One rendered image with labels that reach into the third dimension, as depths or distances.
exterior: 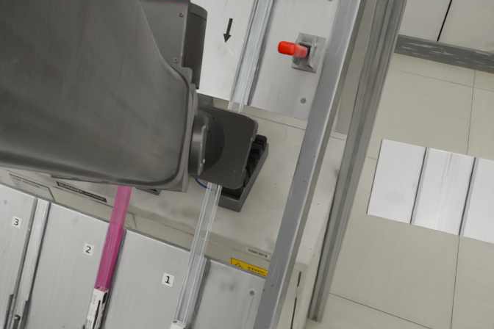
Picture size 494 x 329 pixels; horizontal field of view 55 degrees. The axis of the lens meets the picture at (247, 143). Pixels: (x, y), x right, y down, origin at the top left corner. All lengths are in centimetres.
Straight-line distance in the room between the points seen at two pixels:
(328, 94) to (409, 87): 177
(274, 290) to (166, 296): 13
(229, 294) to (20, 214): 29
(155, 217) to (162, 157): 72
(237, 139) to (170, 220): 50
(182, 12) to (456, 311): 139
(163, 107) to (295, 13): 35
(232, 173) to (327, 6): 21
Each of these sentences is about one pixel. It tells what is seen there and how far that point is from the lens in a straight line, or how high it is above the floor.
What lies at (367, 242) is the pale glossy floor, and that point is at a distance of 163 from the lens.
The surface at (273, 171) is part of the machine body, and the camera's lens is 95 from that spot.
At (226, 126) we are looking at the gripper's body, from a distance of 42.
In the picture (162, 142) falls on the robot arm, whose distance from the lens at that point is 19.
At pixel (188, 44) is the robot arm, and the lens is 34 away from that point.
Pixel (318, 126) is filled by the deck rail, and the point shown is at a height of 100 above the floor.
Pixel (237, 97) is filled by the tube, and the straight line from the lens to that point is 51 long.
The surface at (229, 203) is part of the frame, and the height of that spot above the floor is 64.
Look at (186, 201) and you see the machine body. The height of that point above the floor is 62.
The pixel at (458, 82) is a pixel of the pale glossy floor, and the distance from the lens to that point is 236.
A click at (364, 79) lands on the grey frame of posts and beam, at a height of 88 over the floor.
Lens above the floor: 133
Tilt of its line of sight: 46 degrees down
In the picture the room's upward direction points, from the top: straight up
